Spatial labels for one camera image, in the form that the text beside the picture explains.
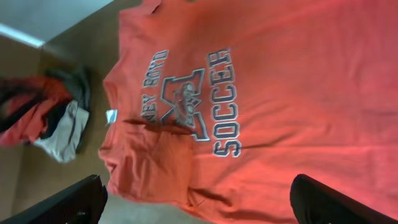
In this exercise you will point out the beige folded shirt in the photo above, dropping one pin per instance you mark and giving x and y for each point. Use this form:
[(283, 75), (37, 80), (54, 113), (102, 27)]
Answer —
[(63, 143)]

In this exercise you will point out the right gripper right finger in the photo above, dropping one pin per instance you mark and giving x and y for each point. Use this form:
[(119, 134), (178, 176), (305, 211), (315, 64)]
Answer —
[(316, 203)]

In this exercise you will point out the grey folded shirt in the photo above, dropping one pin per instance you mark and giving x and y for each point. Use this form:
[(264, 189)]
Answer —
[(77, 84)]

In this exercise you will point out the red folded shirt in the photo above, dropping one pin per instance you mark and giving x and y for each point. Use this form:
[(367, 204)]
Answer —
[(27, 101)]

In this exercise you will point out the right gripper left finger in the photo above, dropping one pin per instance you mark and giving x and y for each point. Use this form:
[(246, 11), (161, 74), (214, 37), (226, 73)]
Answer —
[(82, 202)]

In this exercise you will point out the orange soccer t-shirt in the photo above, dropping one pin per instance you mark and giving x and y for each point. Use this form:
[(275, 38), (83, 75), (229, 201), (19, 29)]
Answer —
[(221, 104)]

